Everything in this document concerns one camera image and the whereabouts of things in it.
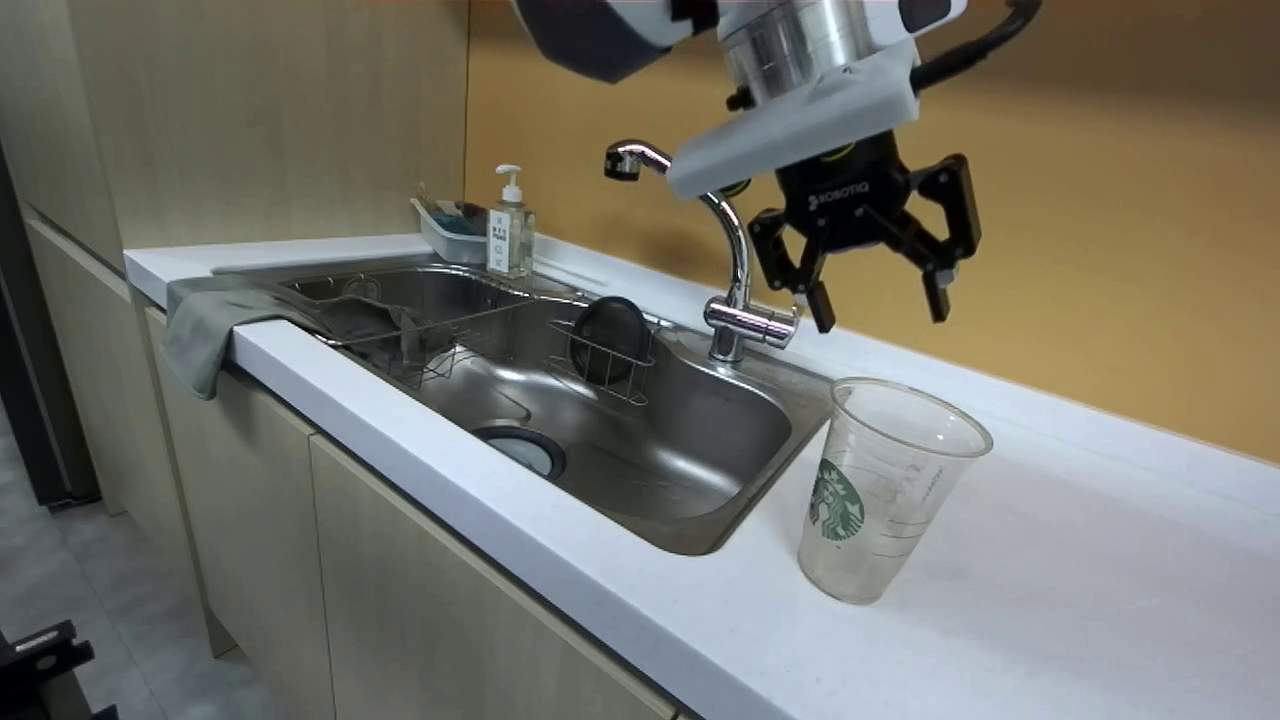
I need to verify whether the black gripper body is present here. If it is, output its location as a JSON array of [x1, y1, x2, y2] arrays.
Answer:
[[778, 129, 923, 253]]

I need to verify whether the clear plastic cup green logo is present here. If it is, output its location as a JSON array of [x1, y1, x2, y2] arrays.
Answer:
[[794, 373, 998, 607]]

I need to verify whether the stainless steel sink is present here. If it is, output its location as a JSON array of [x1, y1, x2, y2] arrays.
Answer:
[[217, 264, 851, 560]]

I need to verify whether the round sink drain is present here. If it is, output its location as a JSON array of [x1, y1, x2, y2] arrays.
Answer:
[[476, 422, 571, 484]]

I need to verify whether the chrome gooseneck faucet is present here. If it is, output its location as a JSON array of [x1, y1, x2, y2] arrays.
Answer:
[[599, 138, 807, 375]]

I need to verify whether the black round scrubber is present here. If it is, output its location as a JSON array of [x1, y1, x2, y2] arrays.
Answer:
[[571, 293, 661, 394]]

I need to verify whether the clear soap pump bottle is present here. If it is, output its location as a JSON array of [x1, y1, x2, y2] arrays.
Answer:
[[480, 159, 541, 284]]

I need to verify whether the white soap dish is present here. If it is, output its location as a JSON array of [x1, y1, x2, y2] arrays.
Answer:
[[408, 191, 497, 270]]

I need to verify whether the beige cabinet door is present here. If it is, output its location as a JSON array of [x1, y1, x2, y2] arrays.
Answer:
[[142, 312, 336, 720], [307, 435, 683, 720]]

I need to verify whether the gray cloth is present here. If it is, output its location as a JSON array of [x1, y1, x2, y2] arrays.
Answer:
[[161, 284, 294, 401]]

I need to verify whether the beige cabinet side panel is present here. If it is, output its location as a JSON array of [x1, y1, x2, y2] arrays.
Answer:
[[19, 208, 223, 656]]

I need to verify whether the dark tall appliance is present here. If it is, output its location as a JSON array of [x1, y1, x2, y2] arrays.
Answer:
[[0, 145, 106, 511]]

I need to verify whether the black stand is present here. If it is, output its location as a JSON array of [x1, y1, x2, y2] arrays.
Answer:
[[0, 615, 115, 720]]

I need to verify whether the white wrist mount plate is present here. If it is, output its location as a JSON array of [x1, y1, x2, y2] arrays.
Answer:
[[665, 55, 923, 204]]

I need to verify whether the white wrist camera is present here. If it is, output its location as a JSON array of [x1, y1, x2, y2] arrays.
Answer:
[[894, 0, 972, 37]]

